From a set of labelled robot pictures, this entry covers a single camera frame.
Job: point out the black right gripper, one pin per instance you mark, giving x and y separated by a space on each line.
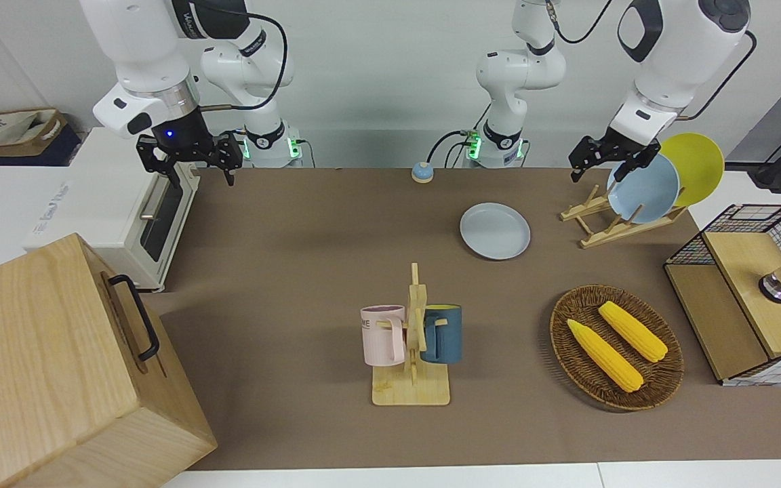
184 132

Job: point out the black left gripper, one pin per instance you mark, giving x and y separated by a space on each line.
611 149

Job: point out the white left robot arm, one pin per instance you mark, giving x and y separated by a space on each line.
675 61

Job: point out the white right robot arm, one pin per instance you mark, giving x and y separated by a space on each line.
133 47

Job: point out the light blue plate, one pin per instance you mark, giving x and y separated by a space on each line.
648 193

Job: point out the wooden plate rack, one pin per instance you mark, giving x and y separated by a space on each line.
607 230

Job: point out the yellow plate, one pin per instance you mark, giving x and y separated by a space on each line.
699 166

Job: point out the gray plate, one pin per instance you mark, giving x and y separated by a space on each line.
495 231

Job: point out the white toaster oven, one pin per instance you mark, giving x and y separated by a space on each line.
106 217

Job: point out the brown table mat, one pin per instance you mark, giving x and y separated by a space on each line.
282 271

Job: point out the yellow corn cob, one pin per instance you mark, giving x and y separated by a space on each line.
633 331
604 354

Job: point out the blue service bell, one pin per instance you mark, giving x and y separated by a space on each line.
422 172

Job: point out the brown wicker basket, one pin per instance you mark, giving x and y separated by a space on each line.
580 366

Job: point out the cardboard box with cloth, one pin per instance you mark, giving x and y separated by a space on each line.
7 132

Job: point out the dark blue mug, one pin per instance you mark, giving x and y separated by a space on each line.
443 335

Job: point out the pink mug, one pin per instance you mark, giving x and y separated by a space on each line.
384 335

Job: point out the wooden mug tree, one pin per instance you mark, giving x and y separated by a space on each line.
412 386

